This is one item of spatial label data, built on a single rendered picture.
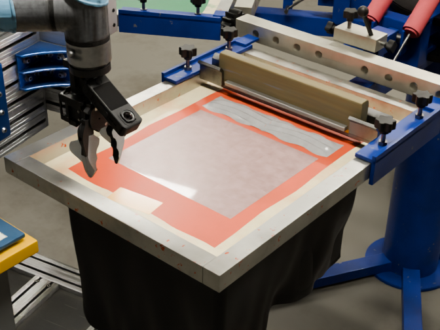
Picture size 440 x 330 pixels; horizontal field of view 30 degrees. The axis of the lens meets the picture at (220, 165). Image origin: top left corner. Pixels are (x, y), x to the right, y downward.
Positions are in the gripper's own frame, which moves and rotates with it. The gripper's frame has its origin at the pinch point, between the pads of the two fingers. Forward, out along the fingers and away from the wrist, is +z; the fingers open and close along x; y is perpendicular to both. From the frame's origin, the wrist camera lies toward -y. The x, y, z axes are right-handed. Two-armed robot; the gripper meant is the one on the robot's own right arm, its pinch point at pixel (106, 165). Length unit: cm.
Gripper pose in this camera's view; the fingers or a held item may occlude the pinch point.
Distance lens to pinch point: 151.2
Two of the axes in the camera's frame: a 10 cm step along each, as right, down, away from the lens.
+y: -7.7, -3.4, 5.5
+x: -6.4, 4.0, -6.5
